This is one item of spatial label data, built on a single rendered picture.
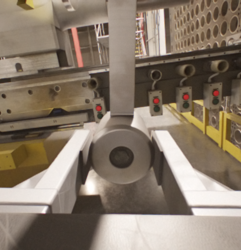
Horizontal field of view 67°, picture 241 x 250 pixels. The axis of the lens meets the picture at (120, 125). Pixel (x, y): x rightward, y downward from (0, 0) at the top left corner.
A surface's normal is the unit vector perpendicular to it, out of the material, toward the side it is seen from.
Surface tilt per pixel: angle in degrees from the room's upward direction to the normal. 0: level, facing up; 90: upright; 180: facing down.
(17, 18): 68
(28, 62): 90
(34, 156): 90
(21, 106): 90
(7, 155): 90
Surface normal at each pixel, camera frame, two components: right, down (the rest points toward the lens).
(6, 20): -0.07, -0.07
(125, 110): -0.02, 0.30
